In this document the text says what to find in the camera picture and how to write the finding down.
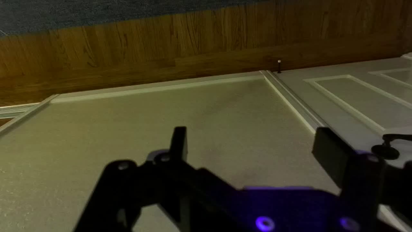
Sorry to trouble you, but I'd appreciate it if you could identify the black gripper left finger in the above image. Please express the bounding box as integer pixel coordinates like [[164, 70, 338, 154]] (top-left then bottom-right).
[[72, 126, 236, 232]]

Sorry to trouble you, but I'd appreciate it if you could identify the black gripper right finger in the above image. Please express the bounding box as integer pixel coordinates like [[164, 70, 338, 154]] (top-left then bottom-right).
[[312, 127, 412, 232]]

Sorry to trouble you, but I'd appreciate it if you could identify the white panelled closet door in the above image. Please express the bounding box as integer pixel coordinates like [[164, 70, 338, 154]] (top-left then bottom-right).
[[262, 52, 412, 173]]

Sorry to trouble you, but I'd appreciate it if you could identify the white baseboard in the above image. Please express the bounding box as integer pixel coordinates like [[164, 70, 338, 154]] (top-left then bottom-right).
[[50, 70, 268, 105]]

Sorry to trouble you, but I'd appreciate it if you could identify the gray floor rug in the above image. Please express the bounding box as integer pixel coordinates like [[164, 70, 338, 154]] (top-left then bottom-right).
[[0, 0, 268, 39]]

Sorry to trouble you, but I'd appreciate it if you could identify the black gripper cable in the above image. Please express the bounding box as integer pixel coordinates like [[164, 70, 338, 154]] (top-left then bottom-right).
[[371, 133, 412, 163]]

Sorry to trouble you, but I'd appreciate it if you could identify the white door frame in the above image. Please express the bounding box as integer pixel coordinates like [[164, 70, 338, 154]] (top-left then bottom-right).
[[0, 95, 59, 136]]

